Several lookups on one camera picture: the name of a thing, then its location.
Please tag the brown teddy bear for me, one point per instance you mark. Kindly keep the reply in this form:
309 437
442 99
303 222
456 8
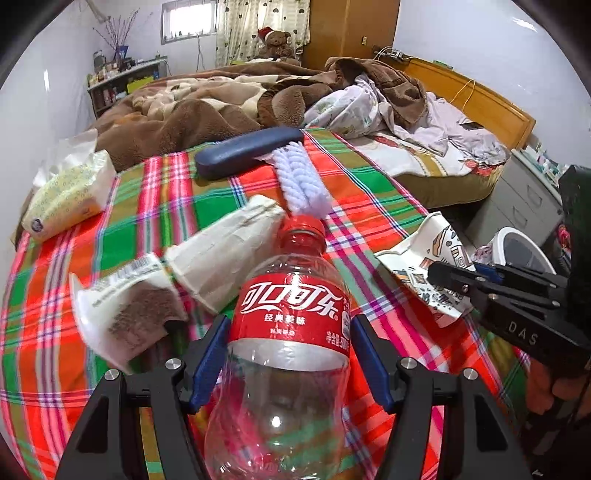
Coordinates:
277 44

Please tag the heart patterned curtain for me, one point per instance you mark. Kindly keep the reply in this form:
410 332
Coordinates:
240 27

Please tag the grey drawer cabinet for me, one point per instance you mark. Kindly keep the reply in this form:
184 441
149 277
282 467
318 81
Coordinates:
508 198

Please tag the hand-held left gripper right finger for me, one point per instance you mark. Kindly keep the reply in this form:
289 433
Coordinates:
369 364

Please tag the white floral quilt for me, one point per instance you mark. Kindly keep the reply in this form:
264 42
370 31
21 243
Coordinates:
351 110

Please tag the red green plaid cloth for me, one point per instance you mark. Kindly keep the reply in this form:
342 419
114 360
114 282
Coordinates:
369 198

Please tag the white ribbed paper cup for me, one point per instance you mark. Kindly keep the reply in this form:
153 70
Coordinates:
221 258

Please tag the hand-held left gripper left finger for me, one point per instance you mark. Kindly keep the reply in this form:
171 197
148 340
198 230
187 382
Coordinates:
207 364

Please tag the dark blue glasses case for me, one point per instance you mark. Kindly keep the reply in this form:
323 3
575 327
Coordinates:
240 152

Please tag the shelf with bottles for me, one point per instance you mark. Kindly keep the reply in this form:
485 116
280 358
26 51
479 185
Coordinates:
115 87

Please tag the wooden wardrobe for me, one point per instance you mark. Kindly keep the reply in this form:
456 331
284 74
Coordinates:
351 27

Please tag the white round waste bin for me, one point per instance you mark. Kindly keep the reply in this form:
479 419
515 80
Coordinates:
521 244

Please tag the vase with dry branches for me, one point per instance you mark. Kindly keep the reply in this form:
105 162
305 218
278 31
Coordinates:
121 53

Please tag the printed paper bag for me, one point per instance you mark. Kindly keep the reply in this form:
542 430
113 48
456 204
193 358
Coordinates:
429 249

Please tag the bed with floral sheet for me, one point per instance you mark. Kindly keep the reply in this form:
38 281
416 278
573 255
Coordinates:
415 157

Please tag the wooden headboard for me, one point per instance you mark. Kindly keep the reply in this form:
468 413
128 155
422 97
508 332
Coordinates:
498 110

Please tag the black phone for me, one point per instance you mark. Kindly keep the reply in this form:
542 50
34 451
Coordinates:
471 124

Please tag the small window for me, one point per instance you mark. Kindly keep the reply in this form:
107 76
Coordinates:
189 18

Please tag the clear plastic bottle red label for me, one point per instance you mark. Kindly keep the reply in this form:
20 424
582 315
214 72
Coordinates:
286 304

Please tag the power strip with plugs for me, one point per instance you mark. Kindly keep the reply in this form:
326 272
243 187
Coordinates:
392 53

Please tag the yellow tissue pack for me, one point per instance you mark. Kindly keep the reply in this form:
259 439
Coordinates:
69 198

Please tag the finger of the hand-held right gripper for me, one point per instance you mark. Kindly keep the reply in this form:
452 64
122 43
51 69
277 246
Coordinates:
491 272
452 277

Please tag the brown plush blanket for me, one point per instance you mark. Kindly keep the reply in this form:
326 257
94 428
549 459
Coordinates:
194 120

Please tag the person's right hand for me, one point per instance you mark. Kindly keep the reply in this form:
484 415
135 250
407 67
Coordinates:
542 385

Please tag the white bristle brush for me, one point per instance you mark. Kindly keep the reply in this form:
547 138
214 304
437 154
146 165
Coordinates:
295 180

